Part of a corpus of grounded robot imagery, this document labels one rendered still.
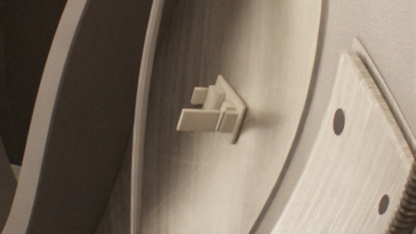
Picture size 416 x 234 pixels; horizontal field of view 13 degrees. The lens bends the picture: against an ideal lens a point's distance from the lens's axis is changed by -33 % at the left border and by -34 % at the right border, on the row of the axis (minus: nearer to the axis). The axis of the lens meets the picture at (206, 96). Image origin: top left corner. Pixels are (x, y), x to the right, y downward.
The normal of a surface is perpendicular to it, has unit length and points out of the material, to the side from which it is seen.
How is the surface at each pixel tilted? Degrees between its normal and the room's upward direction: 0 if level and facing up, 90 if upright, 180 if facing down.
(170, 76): 90
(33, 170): 90
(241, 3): 90
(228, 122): 115
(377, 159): 90
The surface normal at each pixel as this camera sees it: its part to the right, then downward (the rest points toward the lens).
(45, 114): -0.87, -0.04
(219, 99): 0.40, 0.53
